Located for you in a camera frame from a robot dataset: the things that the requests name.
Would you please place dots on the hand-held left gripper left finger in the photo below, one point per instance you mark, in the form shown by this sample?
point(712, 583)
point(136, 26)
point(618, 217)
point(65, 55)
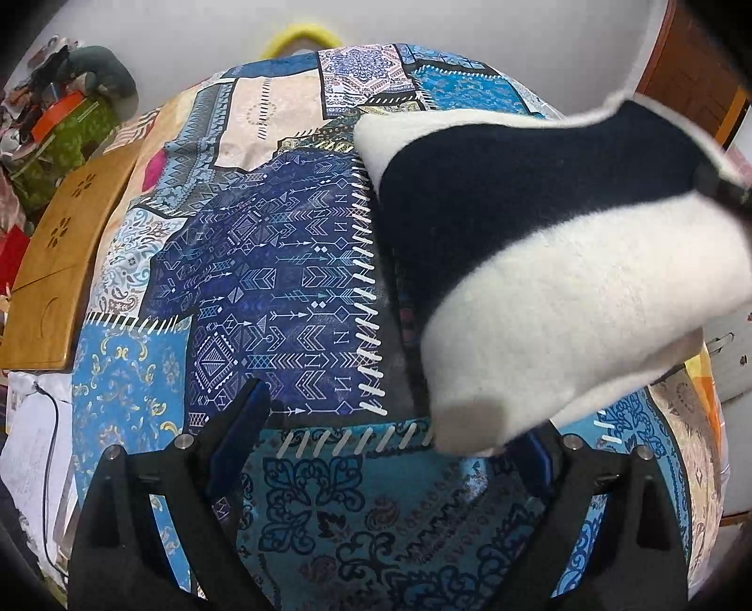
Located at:
point(235, 437)

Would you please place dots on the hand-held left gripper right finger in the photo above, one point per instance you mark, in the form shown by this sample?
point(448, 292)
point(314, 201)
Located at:
point(541, 464)

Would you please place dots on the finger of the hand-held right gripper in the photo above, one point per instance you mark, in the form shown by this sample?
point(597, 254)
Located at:
point(725, 191)

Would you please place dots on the navy and white fleece garment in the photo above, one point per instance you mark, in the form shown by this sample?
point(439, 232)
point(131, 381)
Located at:
point(558, 264)

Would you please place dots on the wooden door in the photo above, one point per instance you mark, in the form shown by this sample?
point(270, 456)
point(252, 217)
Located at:
point(699, 64)

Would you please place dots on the white cabinet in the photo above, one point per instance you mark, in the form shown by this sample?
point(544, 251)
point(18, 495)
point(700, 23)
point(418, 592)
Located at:
point(731, 352)

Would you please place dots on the blue patchwork blanket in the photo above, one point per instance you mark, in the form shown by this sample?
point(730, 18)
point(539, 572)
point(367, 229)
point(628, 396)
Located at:
point(282, 264)

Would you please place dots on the yellow orange-trimmed towel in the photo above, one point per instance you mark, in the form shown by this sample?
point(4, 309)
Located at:
point(705, 382)

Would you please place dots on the white paper sheet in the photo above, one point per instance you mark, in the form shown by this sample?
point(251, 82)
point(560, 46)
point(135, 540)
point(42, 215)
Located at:
point(26, 458)

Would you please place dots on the wooden lap tray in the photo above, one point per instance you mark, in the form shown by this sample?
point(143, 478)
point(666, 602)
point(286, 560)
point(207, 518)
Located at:
point(64, 258)

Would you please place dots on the green patterned bag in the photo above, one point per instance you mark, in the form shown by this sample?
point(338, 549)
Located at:
point(64, 150)

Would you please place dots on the orange box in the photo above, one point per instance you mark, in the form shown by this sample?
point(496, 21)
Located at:
point(56, 114)

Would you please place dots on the grey plush toy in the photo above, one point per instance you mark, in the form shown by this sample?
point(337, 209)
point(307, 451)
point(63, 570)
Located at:
point(103, 70)

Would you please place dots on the pile of assorted clutter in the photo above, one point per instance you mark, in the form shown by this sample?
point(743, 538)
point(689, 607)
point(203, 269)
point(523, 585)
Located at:
point(32, 88)

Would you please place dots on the yellow foam tube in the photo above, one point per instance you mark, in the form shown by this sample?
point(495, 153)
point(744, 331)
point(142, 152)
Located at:
point(302, 35)

